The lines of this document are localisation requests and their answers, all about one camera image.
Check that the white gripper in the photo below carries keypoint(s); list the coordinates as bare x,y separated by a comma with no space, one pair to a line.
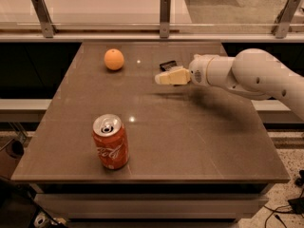
198,70

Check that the black rxbar chocolate bar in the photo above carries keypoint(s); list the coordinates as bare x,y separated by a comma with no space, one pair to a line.
167,65

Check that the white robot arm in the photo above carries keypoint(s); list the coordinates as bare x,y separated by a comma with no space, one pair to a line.
254,74

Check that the orange fruit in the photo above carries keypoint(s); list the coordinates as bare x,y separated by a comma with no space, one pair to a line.
113,59

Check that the red coca-cola can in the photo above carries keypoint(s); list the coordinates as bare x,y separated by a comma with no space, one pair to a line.
110,138

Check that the grey table with drawer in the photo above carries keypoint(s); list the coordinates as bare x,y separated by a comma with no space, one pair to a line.
195,152

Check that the dark equipment at left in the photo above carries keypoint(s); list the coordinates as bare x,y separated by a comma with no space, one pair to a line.
15,150

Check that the middle metal railing bracket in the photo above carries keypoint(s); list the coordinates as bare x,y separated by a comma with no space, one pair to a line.
165,12

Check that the metal railing bracket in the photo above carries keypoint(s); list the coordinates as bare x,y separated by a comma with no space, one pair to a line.
165,12
41,10
283,20

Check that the right metal railing bracket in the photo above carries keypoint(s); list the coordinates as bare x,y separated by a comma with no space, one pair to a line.
283,20

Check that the left metal railing bracket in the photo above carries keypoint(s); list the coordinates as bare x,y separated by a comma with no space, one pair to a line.
41,10

